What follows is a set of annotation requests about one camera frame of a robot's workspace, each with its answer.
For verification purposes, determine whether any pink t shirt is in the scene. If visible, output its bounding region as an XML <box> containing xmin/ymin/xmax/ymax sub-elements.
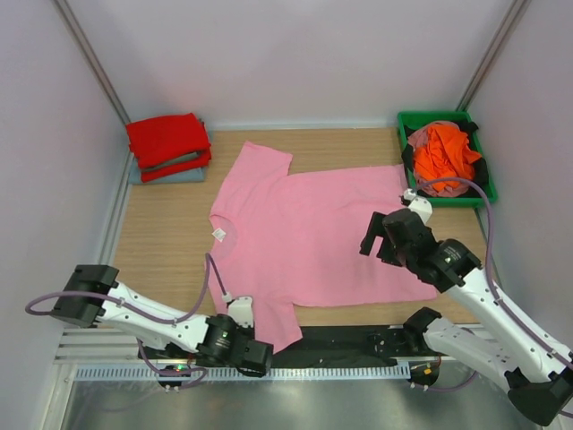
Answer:
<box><xmin>210</xmin><ymin>142</ymin><xmax>437</xmax><ymax>351</ymax></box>

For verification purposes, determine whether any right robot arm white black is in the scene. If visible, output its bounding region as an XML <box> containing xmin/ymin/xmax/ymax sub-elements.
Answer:
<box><xmin>360</xmin><ymin>209</ymin><xmax>572</xmax><ymax>426</ymax></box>

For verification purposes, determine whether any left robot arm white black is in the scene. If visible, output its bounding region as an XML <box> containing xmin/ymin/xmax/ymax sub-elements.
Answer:
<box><xmin>48</xmin><ymin>265</ymin><xmax>273</xmax><ymax>377</ymax></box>

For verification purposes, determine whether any orange t shirt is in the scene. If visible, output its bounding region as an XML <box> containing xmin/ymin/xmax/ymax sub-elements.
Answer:
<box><xmin>412</xmin><ymin>124</ymin><xmax>483</xmax><ymax>194</ymax></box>

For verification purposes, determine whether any red folded t shirt lower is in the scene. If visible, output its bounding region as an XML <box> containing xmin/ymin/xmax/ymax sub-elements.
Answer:
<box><xmin>140</xmin><ymin>150</ymin><xmax>211</xmax><ymax>184</ymax></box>

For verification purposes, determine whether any red folded t shirt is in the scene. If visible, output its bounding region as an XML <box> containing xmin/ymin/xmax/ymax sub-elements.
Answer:
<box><xmin>140</xmin><ymin>150</ymin><xmax>211</xmax><ymax>184</ymax></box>
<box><xmin>125</xmin><ymin>113</ymin><xmax>210</xmax><ymax>169</ymax></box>

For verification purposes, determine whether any grey folded t shirt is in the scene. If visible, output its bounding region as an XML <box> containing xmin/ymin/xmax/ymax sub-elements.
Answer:
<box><xmin>128</xmin><ymin>131</ymin><xmax>212</xmax><ymax>185</ymax></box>

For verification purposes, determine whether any red folded t shirt top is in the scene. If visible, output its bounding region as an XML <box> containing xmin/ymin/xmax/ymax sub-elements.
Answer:
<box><xmin>125</xmin><ymin>113</ymin><xmax>210</xmax><ymax>169</ymax></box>

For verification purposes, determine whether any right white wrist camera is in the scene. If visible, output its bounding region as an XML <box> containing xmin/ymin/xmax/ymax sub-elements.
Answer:
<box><xmin>401</xmin><ymin>188</ymin><xmax>433</xmax><ymax>225</ymax></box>

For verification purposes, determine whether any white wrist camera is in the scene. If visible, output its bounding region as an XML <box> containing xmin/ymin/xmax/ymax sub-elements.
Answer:
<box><xmin>401</xmin><ymin>188</ymin><xmax>433</xmax><ymax>225</ymax></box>
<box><xmin>222</xmin><ymin>293</ymin><xmax>254</xmax><ymax>329</ymax></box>

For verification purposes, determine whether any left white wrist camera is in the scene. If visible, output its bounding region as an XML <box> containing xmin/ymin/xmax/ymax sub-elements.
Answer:
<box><xmin>222</xmin><ymin>293</ymin><xmax>254</xmax><ymax>329</ymax></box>

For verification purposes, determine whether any white slotted cable duct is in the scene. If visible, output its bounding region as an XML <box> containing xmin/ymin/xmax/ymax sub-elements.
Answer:
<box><xmin>73</xmin><ymin>364</ymin><xmax>411</xmax><ymax>383</ymax></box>

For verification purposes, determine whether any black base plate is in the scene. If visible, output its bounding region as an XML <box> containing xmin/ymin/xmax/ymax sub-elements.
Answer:
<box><xmin>137</xmin><ymin>325</ymin><xmax>444</xmax><ymax>369</ymax></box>

